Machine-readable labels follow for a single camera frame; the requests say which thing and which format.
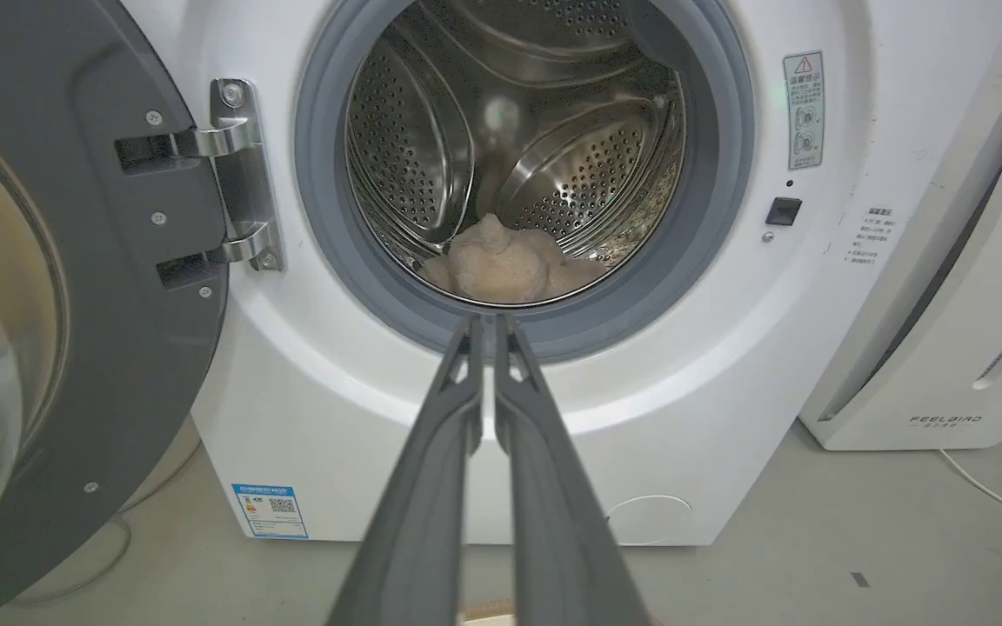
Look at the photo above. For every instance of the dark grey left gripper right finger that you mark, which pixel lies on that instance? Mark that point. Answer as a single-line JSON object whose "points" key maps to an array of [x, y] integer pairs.
{"points": [[557, 513]]}

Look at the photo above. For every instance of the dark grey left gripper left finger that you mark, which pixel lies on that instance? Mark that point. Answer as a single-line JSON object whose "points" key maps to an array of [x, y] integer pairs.
{"points": [[418, 513]]}

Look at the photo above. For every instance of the beige cloth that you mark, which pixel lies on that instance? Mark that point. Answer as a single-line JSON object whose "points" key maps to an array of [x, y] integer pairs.
{"points": [[505, 265]]}

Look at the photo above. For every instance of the white front-load washing machine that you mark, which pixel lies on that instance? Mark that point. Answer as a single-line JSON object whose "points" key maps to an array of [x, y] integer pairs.
{"points": [[692, 365]]}

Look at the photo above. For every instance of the grey washing machine door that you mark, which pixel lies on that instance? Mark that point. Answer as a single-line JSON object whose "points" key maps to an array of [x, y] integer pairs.
{"points": [[66, 287]]}

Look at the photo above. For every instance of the blue energy label sticker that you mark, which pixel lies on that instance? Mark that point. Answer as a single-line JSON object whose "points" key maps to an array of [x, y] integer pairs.
{"points": [[270, 510]]}

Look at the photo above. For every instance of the chrome door hinge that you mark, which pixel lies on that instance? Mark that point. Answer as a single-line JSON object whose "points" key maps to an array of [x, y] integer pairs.
{"points": [[244, 174]]}

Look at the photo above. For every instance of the grey warning label sticker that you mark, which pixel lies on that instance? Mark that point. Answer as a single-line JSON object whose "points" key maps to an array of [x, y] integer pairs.
{"points": [[804, 110]]}

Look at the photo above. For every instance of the white Feelbird air purifier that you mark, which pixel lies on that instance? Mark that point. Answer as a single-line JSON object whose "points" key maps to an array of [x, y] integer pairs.
{"points": [[962, 261]]}

